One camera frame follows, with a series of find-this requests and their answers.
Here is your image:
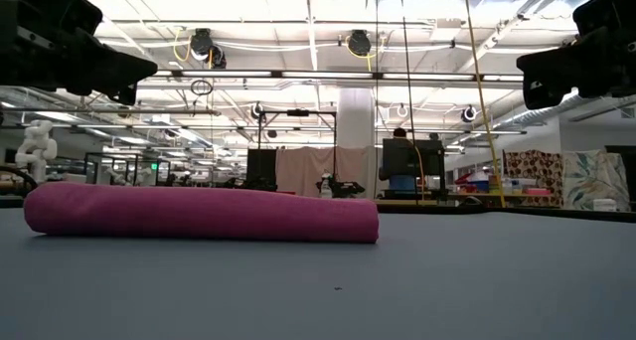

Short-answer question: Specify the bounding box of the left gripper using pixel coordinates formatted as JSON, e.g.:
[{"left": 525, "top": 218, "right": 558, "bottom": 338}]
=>
[{"left": 0, "top": 0, "right": 158, "bottom": 105}]

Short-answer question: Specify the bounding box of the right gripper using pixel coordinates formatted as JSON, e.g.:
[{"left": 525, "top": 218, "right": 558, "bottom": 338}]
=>
[{"left": 516, "top": 0, "right": 636, "bottom": 110}]

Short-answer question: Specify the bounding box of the pink towel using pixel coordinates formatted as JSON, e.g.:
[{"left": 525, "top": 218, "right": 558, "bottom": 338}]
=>
[{"left": 23, "top": 181, "right": 381, "bottom": 245}]

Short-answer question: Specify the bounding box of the brown circle-patterned cloth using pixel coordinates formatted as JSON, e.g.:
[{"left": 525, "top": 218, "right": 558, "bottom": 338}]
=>
[{"left": 503, "top": 149, "right": 566, "bottom": 208}]

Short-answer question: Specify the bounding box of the pale leaf-patterned cloth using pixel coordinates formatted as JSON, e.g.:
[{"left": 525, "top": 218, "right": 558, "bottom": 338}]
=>
[{"left": 560, "top": 149, "right": 625, "bottom": 211}]

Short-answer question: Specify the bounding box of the white robot figure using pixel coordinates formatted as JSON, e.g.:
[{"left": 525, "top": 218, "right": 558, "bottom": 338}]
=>
[{"left": 13, "top": 119, "right": 60, "bottom": 185}]

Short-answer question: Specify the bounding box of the black cabinet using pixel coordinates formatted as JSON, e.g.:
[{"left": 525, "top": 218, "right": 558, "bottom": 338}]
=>
[{"left": 604, "top": 144, "right": 636, "bottom": 213}]

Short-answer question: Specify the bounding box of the black computer monitor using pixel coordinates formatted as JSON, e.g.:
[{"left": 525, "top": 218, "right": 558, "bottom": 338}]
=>
[{"left": 381, "top": 139, "right": 447, "bottom": 202}]

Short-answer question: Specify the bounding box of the black square panel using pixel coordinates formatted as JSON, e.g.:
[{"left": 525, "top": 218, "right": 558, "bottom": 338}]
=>
[{"left": 245, "top": 148, "right": 278, "bottom": 191}]

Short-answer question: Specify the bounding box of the white pillar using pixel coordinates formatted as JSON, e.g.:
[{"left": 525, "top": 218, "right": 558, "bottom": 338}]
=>
[{"left": 336, "top": 87, "right": 379, "bottom": 200}]

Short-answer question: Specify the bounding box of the beige cloth backdrop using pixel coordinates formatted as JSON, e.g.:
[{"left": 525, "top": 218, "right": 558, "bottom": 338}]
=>
[{"left": 275, "top": 145, "right": 373, "bottom": 198}]

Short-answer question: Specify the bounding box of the long ceiling light bar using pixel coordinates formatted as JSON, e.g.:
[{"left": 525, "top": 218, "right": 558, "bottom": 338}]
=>
[{"left": 136, "top": 69, "right": 526, "bottom": 83}]

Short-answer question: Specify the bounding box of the silver ventilation duct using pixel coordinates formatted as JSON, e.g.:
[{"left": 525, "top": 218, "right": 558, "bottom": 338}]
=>
[{"left": 491, "top": 88, "right": 636, "bottom": 131}]

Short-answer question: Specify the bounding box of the yellow hanging cable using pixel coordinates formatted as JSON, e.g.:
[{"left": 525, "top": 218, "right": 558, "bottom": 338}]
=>
[{"left": 461, "top": 0, "right": 508, "bottom": 209}]

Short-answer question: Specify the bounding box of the black metal gantry frame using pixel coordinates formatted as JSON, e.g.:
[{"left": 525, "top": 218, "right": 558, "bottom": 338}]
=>
[{"left": 255, "top": 108, "right": 339, "bottom": 198}]

